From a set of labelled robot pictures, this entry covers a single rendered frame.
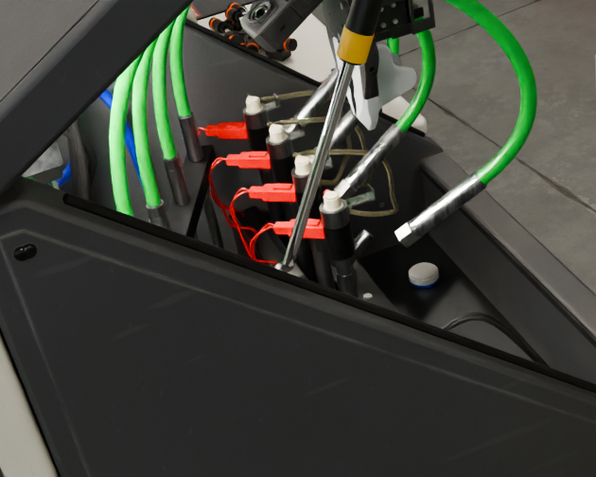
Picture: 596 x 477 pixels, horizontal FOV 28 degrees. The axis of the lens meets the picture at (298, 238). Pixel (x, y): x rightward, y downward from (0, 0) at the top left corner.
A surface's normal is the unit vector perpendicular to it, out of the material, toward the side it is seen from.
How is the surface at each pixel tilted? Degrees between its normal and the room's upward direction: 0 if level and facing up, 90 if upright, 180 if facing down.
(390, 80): 93
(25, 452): 90
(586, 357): 90
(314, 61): 0
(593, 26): 0
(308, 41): 0
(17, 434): 90
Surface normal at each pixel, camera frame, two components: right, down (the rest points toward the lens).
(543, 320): -0.92, 0.33
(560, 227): -0.17, -0.80
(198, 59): 0.36, 0.48
